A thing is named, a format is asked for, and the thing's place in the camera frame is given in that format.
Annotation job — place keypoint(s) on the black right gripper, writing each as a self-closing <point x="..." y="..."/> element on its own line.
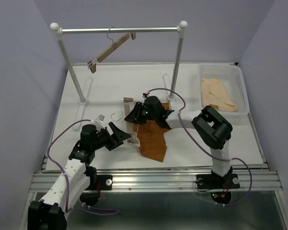
<point x="134" y="115"/>

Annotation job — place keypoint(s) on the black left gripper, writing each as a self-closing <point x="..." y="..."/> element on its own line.
<point x="118" y="135"/>

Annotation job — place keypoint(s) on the wooden clip hanger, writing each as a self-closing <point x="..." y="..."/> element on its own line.
<point x="131" y="128"/>
<point x="114" y="46"/>

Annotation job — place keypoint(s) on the brown boxer underwear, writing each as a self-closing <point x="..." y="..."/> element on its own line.
<point x="152" y="141"/>

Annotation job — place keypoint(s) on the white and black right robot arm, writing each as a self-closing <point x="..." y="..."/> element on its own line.
<point x="212" y="127"/>

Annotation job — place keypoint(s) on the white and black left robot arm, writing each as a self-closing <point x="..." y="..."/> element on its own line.
<point x="51" y="212"/>

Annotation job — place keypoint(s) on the beige underwear in basket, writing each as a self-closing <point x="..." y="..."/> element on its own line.
<point x="214" y="94"/>

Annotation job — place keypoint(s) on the white plastic basket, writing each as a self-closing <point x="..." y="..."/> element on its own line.
<point x="232" y="79"/>

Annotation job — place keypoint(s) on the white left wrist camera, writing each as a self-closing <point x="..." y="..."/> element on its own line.
<point x="99" y="122"/>

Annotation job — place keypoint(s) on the aluminium mounting rail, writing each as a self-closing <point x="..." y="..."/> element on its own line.
<point x="174" y="180"/>

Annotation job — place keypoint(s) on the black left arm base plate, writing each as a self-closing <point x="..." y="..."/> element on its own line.
<point x="100" y="183"/>

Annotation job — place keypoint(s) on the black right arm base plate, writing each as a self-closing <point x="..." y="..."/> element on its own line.
<point x="212" y="182"/>

